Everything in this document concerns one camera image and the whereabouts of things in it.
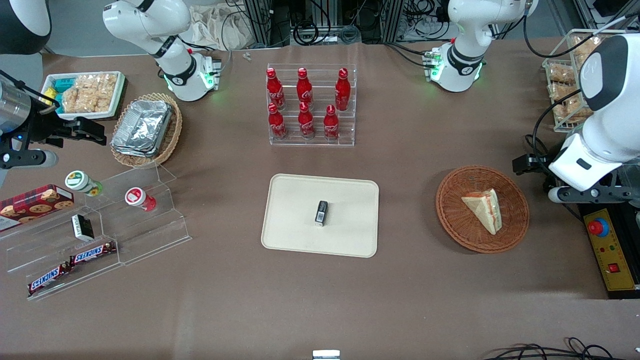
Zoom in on clear acrylic bottle rack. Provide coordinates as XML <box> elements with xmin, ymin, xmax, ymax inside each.
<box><xmin>266</xmin><ymin>63</ymin><xmax>358</xmax><ymax>147</ymax></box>

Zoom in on coiled black cable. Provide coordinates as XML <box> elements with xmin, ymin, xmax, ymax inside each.
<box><xmin>292</xmin><ymin>20</ymin><xmax>321</xmax><ymax>47</ymax></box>

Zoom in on white rectangular snack tray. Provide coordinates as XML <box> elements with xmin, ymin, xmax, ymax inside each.
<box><xmin>41</xmin><ymin>71</ymin><xmax>126</xmax><ymax>121</ymax></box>

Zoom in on clear acrylic stepped stand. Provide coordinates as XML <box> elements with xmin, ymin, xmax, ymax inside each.
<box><xmin>0</xmin><ymin>162</ymin><xmax>193</xmax><ymax>302</ymax></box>

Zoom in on black floor cables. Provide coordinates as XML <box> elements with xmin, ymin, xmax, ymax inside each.
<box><xmin>482</xmin><ymin>337</ymin><xmax>640</xmax><ymax>360</ymax></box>

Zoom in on stacked aluminium foil trays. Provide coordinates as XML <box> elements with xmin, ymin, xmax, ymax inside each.
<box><xmin>111</xmin><ymin>100</ymin><xmax>173</xmax><ymax>159</ymax></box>

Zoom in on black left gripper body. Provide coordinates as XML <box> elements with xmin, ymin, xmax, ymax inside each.
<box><xmin>533</xmin><ymin>152</ymin><xmax>555</xmax><ymax>174</ymax></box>

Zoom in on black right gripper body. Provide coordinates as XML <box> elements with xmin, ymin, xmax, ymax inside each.
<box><xmin>21</xmin><ymin>106</ymin><xmax>83</xmax><ymax>149</ymax></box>

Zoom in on bagged bread roll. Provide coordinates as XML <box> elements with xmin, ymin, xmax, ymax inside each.
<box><xmin>552</xmin><ymin>101</ymin><xmax>594</xmax><ymax>126</ymax></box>
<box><xmin>548</xmin><ymin>82</ymin><xmax>581</xmax><ymax>103</ymax></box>
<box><xmin>572</xmin><ymin>35</ymin><xmax>602</xmax><ymax>67</ymax></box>
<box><xmin>547</xmin><ymin>64</ymin><xmax>576</xmax><ymax>84</ymax></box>

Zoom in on Snickers chocolate bar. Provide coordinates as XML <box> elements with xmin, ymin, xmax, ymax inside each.
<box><xmin>27</xmin><ymin>262</ymin><xmax>73</xmax><ymax>296</ymax></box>
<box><xmin>69</xmin><ymin>241</ymin><xmax>117</xmax><ymax>266</ymax></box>

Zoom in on wire bread rack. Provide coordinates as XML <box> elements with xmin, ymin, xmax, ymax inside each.
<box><xmin>542</xmin><ymin>29</ymin><xmax>627</xmax><ymax>134</ymax></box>

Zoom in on red-lidded drink bottle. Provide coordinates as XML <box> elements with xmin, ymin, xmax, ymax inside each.
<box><xmin>124</xmin><ymin>187</ymin><xmax>157</xmax><ymax>212</ymax></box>

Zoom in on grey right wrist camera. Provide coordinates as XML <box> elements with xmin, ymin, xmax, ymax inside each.
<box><xmin>0</xmin><ymin>149</ymin><xmax>59</xmax><ymax>169</ymax></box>

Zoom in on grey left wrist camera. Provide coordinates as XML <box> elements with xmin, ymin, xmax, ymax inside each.
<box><xmin>548</xmin><ymin>186</ymin><xmax>638</xmax><ymax>204</ymax></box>

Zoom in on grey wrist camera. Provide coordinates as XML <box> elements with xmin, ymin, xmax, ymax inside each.
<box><xmin>548</xmin><ymin>186</ymin><xmax>638</xmax><ymax>204</ymax></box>
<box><xmin>0</xmin><ymin>149</ymin><xmax>59</xmax><ymax>169</ymax></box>

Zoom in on small black and white box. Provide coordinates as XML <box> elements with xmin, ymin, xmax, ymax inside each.
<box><xmin>71</xmin><ymin>214</ymin><xmax>95</xmax><ymax>242</ymax></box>

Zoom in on light wicker basket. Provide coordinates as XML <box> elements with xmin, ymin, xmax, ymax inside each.
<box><xmin>110</xmin><ymin>92</ymin><xmax>183</xmax><ymax>169</ymax></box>

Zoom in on yellow emergency stop box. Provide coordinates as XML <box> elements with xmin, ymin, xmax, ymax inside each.
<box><xmin>583</xmin><ymin>208</ymin><xmax>638</xmax><ymax>292</ymax></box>

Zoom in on bag of rice crackers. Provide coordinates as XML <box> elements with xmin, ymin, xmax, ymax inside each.
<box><xmin>61</xmin><ymin>73</ymin><xmax>119</xmax><ymax>114</ymax></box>

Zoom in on green-lidded drink bottle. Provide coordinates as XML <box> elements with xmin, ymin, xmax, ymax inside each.
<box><xmin>65</xmin><ymin>170</ymin><xmax>104</xmax><ymax>197</ymax></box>

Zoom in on red cookie box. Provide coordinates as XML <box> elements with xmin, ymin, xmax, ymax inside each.
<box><xmin>0</xmin><ymin>184</ymin><xmax>75</xmax><ymax>233</ymax></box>

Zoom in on brown wicker basket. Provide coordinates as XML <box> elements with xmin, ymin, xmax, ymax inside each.
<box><xmin>435</xmin><ymin>165</ymin><xmax>530</xmax><ymax>254</ymax></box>

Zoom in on red cola bottle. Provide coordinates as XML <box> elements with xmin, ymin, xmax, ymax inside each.
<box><xmin>268</xmin><ymin>103</ymin><xmax>288</xmax><ymax>141</ymax></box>
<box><xmin>335</xmin><ymin>67</ymin><xmax>352</xmax><ymax>112</ymax></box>
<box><xmin>266</xmin><ymin>67</ymin><xmax>286</xmax><ymax>111</ymax></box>
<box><xmin>323</xmin><ymin>104</ymin><xmax>341</xmax><ymax>141</ymax></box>
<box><xmin>298</xmin><ymin>102</ymin><xmax>316</xmax><ymax>140</ymax></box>
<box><xmin>296</xmin><ymin>67</ymin><xmax>314</xmax><ymax>112</ymax></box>

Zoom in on beige plastic tray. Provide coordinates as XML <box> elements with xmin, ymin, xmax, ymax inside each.
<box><xmin>261</xmin><ymin>173</ymin><xmax>380</xmax><ymax>259</ymax></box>

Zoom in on triangular sandwich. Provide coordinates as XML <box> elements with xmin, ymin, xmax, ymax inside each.
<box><xmin>461</xmin><ymin>188</ymin><xmax>503</xmax><ymax>236</ymax></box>

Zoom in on white cloth bag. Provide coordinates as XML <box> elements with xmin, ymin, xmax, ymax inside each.
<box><xmin>189</xmin><ymin>4</ymin><xmax>257</xmax><ymax>51</ymax></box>

